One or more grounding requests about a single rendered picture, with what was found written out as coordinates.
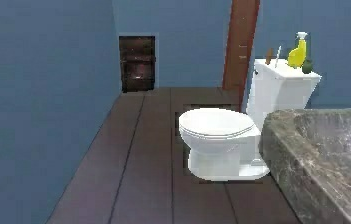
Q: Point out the white toilet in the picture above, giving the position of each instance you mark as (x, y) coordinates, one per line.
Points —
(216, 133)

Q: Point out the brown wooden door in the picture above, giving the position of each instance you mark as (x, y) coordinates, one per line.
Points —
(239, 46)

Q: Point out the white thin stick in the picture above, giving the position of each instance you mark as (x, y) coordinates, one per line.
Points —
(278, 56)

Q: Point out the yellow spray bottle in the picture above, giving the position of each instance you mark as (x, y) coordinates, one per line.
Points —
(298, 55)

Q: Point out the dark green round bottle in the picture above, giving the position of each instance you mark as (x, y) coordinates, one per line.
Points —
(307, 66)

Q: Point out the dark brown wall shelf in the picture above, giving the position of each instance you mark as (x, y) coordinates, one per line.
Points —
(137, 63)

